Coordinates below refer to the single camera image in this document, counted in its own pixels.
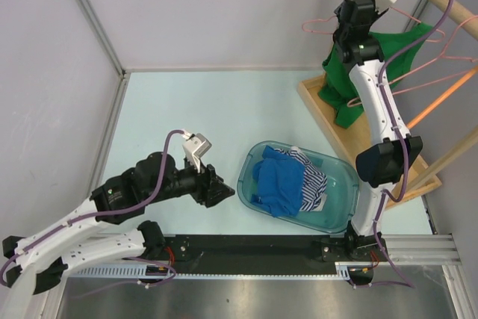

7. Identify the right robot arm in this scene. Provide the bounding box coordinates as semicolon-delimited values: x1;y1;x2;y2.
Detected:
332;0;423;261

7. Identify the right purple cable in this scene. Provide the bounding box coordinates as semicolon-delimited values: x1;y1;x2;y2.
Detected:
373;0;457;290

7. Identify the green tank top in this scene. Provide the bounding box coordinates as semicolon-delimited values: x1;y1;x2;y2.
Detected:
318;23;432;128

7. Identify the teal plastic tub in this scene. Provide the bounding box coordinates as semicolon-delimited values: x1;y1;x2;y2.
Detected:
238;141;359;234

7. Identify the purple cable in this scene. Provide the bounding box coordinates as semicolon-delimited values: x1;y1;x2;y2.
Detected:
373;0;457;290
0;129;193;292

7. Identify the blue white striped tank top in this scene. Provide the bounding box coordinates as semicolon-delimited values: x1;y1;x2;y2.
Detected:
275;146;328;212

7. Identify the pink hanger of green top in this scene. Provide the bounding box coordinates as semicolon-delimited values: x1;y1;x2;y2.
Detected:
301;0;447;43

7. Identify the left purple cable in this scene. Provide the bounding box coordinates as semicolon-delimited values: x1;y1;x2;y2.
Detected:
0;129;193;292

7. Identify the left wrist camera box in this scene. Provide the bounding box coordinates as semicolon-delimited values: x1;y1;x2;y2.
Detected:
182;131;212;173

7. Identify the white cable duct strip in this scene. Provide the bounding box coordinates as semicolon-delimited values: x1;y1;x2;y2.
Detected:
69;261;359;281

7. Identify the pink hanger of blue top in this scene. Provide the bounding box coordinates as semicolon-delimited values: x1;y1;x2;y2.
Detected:
347;15;478;108

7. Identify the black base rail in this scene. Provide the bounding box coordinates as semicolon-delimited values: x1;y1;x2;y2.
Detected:
154;235;386;284

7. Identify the orange hanger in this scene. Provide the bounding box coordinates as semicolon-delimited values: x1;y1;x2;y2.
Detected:
407;66;477;129

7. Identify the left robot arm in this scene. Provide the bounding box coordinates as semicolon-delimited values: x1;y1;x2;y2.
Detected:
1;152;235;294

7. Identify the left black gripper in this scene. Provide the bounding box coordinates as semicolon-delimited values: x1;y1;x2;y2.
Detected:
145;153;235;207

